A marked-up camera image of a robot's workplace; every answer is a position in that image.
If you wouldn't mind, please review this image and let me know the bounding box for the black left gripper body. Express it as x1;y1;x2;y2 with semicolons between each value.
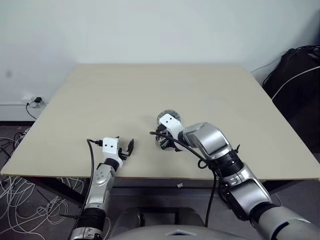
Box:
117;147;130;161

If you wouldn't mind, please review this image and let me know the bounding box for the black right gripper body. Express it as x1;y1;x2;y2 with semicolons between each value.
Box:
155;124;176;151

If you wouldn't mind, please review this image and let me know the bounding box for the grey robot torso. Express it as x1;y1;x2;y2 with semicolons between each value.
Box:
109;219;251;240

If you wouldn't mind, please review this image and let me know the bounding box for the black bag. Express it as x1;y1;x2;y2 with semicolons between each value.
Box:
261;44;320;156

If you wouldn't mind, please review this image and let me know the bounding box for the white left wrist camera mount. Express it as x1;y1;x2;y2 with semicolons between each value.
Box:
101;136;124;171

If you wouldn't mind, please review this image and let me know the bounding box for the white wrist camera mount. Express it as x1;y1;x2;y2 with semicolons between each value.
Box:
158;113;185;153
101;136;124;171

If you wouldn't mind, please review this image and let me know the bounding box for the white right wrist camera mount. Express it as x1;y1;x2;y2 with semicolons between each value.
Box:
158;113;185;153

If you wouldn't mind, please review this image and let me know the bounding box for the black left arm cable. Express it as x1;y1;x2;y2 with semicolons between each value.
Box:
74;138;104;240

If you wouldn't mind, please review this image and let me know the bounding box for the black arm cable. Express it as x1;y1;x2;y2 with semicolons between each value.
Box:
149;131;221;228
74;138;104;240

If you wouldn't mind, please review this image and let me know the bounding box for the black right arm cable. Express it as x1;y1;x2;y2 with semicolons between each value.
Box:
149;131;221;228

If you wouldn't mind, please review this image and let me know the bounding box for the thin black adapter cable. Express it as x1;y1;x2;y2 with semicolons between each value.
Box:
25;101;38;120

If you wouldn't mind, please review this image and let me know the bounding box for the white wall socket strip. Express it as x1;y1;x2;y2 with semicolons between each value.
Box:
21;94;48;109

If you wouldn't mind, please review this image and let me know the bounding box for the black loose cable tangle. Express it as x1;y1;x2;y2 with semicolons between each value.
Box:
0;128;32;162

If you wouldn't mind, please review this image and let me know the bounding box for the white loose cable tangle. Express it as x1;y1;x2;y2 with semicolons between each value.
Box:
0;174;87;240

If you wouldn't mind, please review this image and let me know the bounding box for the thin white cable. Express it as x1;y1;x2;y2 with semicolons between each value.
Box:
271;66;320;100

